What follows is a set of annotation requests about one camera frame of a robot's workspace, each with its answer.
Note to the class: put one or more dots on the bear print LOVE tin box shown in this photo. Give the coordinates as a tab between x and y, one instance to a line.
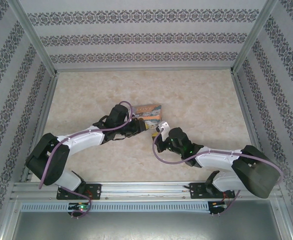
149	111

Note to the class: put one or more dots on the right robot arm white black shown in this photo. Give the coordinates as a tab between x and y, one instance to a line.
219	156

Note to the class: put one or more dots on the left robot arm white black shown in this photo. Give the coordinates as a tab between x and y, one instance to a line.
81	140

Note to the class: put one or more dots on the black base plate right arm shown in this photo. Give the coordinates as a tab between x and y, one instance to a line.
194	191

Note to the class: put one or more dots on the black base plate left arm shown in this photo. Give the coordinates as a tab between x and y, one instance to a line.
96	191

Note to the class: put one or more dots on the circuit board with yellow light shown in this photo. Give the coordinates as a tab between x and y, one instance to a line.
215	204

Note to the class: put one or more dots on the steel sheet shelf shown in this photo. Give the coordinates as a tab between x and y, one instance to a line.
146	227

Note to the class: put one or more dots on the circuit board with green light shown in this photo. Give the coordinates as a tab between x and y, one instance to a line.
80	207

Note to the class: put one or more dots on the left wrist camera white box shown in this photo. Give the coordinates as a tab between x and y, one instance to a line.
163	127

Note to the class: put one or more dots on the aluminium mounting rail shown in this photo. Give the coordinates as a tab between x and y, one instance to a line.
141	191

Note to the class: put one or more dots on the aluminium side rail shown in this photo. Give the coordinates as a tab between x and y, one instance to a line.
42	120
246	112

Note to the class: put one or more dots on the aluminium frame post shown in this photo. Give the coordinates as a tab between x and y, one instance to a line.
34	37
255	37

